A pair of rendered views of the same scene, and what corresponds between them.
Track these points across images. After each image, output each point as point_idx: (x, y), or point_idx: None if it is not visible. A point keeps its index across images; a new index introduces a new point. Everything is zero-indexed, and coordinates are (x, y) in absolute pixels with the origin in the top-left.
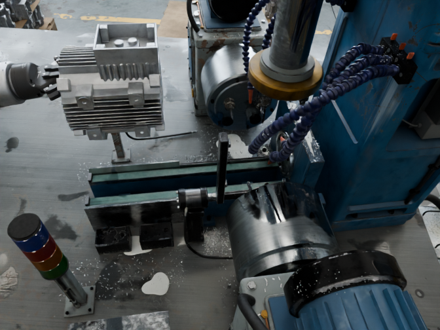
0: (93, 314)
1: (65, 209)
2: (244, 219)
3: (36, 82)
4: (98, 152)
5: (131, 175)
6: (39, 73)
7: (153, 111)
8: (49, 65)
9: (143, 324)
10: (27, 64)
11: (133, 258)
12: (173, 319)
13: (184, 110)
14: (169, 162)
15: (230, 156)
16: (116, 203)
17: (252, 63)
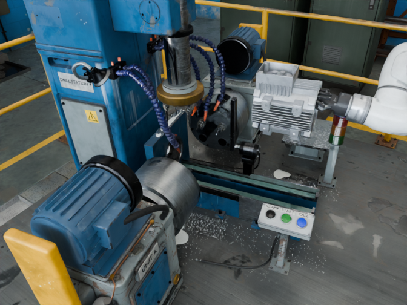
0: (319, 174)
1: (337, 235)
2: (237, 108)
3: (335, 95)
4: (302, 278)
5: (280, 203)
6: (334, 100)
7: None
8: (327, 97)
9: (294, 140)
10: (340, 93)
11: None
12: (277, 160)
13: (189, 294)
14: (248, 197)
15: (185, 225)
16: (295, 185)
17: (197, 92)
